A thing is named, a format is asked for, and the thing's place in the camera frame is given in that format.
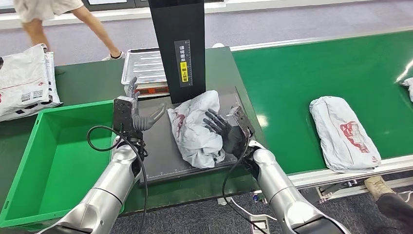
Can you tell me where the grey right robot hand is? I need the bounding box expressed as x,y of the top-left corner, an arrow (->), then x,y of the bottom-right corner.
203,109 -> 247,159

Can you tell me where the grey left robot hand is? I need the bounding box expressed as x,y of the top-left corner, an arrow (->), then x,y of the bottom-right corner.
127,76 -> 167,132

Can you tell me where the grey poly mailer parcel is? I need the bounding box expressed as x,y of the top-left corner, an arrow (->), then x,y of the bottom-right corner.
399,77 -> 413,103
167,90 -> 226,170
309,96 -> 382,174

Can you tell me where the black inbound scanner machine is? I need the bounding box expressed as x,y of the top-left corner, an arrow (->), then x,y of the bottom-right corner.
138,0 -> 259,187

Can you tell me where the green conveyor belt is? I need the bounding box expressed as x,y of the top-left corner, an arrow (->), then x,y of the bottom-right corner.
229,25 -> 413,203

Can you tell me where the weighing scale with steel tray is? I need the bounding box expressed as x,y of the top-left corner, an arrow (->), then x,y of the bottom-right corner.
121,47 -> 170,99

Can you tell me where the metal floor socket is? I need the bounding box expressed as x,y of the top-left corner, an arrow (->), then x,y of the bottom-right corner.
250,215 -> 270,234

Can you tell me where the white flat poly mailer bag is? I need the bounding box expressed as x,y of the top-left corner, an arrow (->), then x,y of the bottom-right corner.
0,51 -> 64,123
0,43 -> 53,117

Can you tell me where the green plastic crate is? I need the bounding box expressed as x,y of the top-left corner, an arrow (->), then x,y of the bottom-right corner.
0,100 -> 125,231

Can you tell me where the person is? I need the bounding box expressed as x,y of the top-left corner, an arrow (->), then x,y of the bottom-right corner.
364,175 -> 413,231
13,0 -> 127,62

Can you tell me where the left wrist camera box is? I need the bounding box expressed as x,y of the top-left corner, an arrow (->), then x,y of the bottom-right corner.
113,96 -> 138,133

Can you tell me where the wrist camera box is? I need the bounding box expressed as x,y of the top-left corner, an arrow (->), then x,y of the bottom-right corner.
226,106 -> 256,138
113,96 -> 138,133

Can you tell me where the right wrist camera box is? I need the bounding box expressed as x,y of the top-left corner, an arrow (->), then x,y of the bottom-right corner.
226,106 -> 256,138

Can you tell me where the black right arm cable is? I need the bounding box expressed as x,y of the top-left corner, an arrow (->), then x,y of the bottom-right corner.
222,129 -> 270,234

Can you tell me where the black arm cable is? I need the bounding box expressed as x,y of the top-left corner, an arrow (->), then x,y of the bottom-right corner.
222,129 -> 270,234
86,125 -> 150,234

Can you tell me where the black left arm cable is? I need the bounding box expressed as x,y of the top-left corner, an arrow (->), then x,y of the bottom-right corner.
86,125 -> 150,234

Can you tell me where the small wired control module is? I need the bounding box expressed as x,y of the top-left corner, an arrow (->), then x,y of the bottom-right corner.
251,190 -> 268,204

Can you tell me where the white floor cable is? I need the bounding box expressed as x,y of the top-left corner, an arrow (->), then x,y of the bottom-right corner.
229,197 -> 278,222

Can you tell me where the dark window frame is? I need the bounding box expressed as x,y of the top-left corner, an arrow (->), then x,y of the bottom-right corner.
0,0 -> 226,15

